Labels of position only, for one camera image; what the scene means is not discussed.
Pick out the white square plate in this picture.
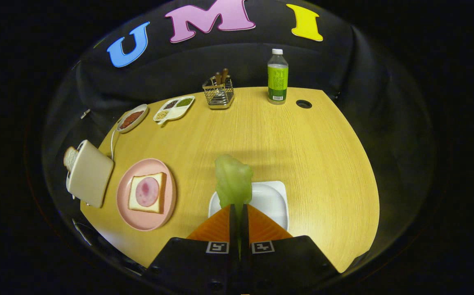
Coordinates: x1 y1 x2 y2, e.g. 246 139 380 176
208 181 290 232

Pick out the white bread slice brown crust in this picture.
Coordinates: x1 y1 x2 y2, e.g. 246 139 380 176
63 146 79 172

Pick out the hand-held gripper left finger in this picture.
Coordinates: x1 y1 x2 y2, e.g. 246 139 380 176
147 204 238 295

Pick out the green lettuce leaf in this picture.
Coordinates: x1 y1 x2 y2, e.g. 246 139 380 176
214 154 254 218

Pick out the white toaster cable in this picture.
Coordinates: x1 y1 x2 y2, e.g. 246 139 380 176
110 129 121 160

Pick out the clear bottle green label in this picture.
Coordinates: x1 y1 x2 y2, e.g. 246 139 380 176
267 49 289 105

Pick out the red brown steak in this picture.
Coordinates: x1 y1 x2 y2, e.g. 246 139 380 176
120 111 144 129

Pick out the white divided dish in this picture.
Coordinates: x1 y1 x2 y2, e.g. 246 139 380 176
153 95 195 125

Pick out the bread slice under ham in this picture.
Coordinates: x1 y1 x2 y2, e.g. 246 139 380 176
128 172 167 214

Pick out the cream white toaster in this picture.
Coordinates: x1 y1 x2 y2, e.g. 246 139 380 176
66 140 115 208

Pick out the pink ham slice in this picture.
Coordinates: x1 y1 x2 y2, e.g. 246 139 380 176
135 177 160 207

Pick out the black backdrop cloth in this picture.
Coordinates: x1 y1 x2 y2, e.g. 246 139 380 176
43 0 438 263

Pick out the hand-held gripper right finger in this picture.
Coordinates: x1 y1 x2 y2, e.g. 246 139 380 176
239 204 340 293

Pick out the pink round plate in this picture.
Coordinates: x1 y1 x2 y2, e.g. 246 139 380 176
116 158 177 231

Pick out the metal wire basket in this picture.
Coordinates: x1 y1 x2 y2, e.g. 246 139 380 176
202 76 235 110

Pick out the beige round plate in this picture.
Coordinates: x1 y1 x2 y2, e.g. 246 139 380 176
116 104 149 134

